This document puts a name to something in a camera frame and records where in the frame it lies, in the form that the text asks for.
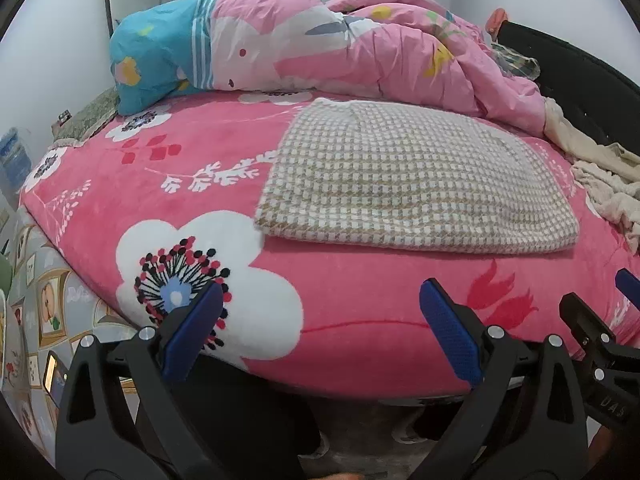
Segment patterned crumpled cloth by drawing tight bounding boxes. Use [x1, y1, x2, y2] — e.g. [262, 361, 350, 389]
[492, 40, 542, 82]

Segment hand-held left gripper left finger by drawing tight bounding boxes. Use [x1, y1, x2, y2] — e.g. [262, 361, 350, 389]
[55, 280, 226, 480]

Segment green patterned mat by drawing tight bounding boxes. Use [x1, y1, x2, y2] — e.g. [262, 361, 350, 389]
[52, 86, 121, 149]

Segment grey cartoon print sheet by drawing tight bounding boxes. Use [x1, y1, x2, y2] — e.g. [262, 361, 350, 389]
[0, 205, 142, 461]

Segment cream crumpled clothes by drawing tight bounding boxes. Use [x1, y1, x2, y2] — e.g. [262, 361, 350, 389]
[542, 96, 640, 254]

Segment orange object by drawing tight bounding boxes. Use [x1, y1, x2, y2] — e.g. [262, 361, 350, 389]
[486, 7, 509, 37]

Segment beige white houndstooth jacket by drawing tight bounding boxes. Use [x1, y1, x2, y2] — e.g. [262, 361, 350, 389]
[254, 98, 581, 255]

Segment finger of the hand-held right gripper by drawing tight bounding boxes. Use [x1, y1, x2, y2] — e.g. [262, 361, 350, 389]
[558, 292, 620, 363]
[614, 267, 640, 312]

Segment black smartphone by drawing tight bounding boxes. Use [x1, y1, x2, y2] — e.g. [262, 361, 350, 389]
[43, 352, 69, 407]

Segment pink and blue printed quilt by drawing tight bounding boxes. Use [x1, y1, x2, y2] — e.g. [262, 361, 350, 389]
[109, 0, 546, 139]

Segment black headboard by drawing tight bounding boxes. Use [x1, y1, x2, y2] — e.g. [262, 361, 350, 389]
[497, 20, 640, 162]

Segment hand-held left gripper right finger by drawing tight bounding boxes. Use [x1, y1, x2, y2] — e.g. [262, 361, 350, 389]
[419, 277, 589, 480]

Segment pink floral bed sheet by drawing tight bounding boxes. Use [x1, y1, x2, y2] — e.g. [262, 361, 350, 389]
[19, 87, 640, 402]

